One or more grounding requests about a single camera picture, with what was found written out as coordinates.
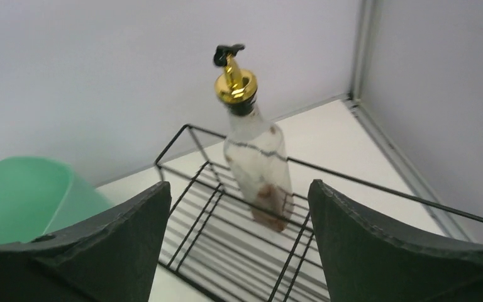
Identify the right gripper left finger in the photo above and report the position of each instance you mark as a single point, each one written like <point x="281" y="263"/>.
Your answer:
<point x="111" y="256"/>

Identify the black wire rack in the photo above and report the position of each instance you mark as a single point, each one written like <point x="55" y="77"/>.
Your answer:
<point x="213" y="245"/>

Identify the gold spout oil bottle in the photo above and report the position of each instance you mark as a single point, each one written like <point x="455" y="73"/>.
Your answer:
<point x="255" y="147"/>

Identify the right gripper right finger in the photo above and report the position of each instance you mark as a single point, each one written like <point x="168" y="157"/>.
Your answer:
<point x="369" y="256"/>

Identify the green plastic bin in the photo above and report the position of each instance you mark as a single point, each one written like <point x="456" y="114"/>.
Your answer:
<point x="40" y="195"/>

